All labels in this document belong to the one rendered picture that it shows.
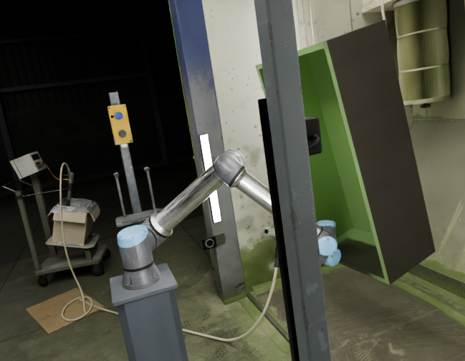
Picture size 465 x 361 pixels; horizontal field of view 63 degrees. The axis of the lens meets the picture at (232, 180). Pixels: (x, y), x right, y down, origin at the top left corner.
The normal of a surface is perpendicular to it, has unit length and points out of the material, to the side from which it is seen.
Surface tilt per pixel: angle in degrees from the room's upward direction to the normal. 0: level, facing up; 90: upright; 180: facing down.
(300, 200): 90
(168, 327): 90
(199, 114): 90
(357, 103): 90
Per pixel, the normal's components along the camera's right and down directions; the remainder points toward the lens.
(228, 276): 0.34, 0.13
